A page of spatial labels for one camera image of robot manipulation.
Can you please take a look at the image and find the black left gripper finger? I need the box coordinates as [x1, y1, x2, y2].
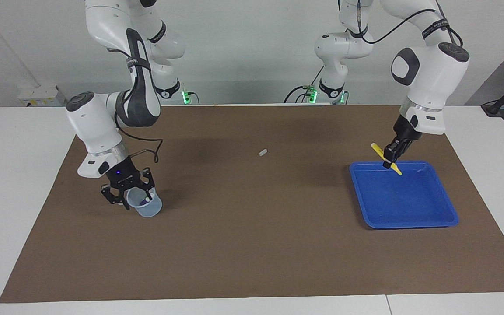
[382, 142, 400, 169]
[395, 139, 413, 161]

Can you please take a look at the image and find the yellow pen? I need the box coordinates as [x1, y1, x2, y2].
[371, 143, 403, 176]

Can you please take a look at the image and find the blue plastic tray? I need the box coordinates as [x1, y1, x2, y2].
[349, 160, 459, 230]

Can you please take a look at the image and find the translucent plastic cup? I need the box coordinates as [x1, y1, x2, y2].
[126, 187, 163, 218]

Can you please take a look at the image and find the brown table mat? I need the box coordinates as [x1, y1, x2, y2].
[0, 104, 504, 304]

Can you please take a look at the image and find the white power box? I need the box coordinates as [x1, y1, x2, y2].
[18, 85, 67, 107]

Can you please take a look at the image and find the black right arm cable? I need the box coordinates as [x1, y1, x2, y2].
[105, 47, 164, 164]

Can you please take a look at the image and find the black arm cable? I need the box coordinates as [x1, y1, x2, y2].
[105, 47, 164, 164]
[356, 0, 463, 48]

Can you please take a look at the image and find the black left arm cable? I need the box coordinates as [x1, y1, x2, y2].
[356, 0, 463, 48]

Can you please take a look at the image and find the black base cable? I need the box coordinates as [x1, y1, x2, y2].
[283, 66, 325, 104]

